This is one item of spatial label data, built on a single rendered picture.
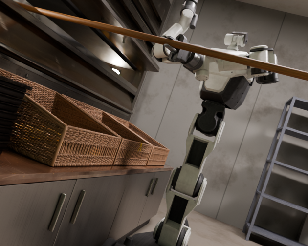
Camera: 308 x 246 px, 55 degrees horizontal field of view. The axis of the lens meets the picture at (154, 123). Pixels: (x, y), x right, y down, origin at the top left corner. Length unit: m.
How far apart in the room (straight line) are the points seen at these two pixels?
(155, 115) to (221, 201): 1.56
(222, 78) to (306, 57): 3.17
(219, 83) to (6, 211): 1.20
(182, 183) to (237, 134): 2.79
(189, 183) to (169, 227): 0.29
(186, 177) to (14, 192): 0.98
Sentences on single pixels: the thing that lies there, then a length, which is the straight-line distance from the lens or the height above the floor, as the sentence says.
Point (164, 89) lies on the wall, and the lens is 4.52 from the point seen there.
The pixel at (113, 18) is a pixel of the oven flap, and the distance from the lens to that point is 1.91.
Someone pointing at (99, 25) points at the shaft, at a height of 1.19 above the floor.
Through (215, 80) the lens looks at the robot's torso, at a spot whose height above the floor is 1.20.
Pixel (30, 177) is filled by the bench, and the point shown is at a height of 0.57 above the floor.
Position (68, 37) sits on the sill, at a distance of 1.79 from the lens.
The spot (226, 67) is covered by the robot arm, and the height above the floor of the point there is 1.21.
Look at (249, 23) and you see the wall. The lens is 4.81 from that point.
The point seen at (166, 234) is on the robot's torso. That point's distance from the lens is 1.78.
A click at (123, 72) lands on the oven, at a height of 1.30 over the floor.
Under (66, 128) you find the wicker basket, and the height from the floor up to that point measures 0.72.
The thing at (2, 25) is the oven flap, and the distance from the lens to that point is 1.47.
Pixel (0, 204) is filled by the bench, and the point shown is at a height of 0.49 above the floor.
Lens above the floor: 0.80
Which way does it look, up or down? 3 degrees up
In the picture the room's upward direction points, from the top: 20 degrees clockwise
